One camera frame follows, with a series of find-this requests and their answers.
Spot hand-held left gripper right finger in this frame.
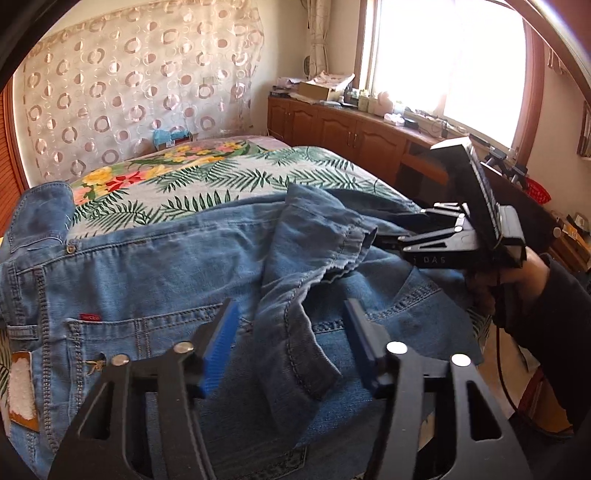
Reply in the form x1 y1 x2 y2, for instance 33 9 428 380
344 298 532 480

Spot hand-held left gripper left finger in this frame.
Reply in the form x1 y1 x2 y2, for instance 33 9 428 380
48 299 241 480

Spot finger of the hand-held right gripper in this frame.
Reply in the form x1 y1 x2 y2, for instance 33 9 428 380
374 225 467 254
392 202 471 230

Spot blue denim pants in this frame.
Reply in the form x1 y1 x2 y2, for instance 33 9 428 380
0 181 478 480

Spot person's right forearm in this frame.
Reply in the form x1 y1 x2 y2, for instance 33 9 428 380
492 256 591 432

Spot person's right hand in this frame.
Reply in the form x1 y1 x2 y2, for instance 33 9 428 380
466 249 552 326

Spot small black tripod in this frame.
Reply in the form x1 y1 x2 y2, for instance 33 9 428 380
484 147 528 180

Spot red plastic basket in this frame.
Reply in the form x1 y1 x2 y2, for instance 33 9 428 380
524 178 553 205

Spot long wooden cabinet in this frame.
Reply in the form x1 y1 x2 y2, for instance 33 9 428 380
268 95 591 273

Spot wooden framed window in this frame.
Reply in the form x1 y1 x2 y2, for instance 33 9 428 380
355 0 546 154

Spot bed with floral sheet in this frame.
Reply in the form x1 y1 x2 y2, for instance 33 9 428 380
0 136 491 352

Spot cardboard box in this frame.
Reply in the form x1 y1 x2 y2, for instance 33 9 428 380
298 80 343 101

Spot cream window curtain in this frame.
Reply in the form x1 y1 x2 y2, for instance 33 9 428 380
302 0 334 78

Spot blue tissue box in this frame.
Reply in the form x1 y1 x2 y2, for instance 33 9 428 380
152 129 193 150

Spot wooden louvered wardrobe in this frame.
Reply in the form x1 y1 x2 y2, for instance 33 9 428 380
0 88 26 197

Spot black cable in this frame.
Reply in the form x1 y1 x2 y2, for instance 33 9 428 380
493 272 526 417

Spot circle patterned wall curtain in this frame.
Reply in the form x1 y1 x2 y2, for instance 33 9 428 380
21 0 265 184

